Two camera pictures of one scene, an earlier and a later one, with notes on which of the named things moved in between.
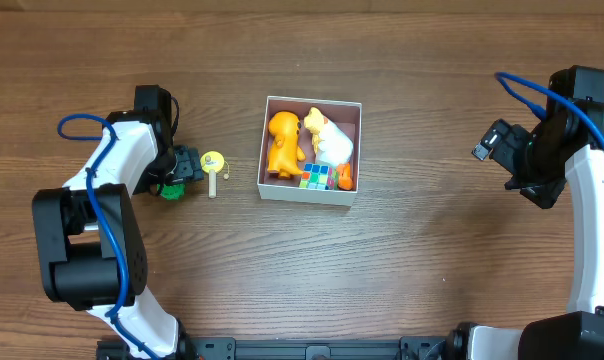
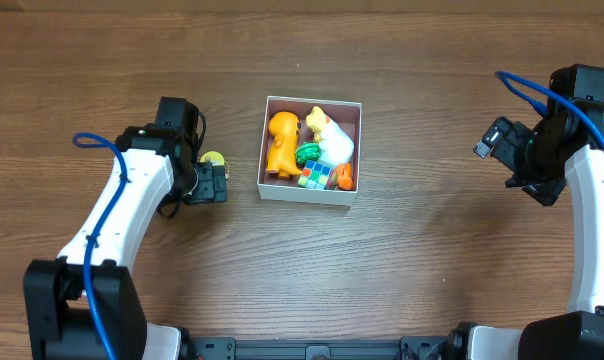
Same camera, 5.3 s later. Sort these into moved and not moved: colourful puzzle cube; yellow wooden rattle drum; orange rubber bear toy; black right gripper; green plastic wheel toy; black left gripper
Moved: black left gripper; green plastic wheel toy
Not moved: black right gripper; colourful puzzle cube; orange rubber bear toy; yellow wooden rattle drum
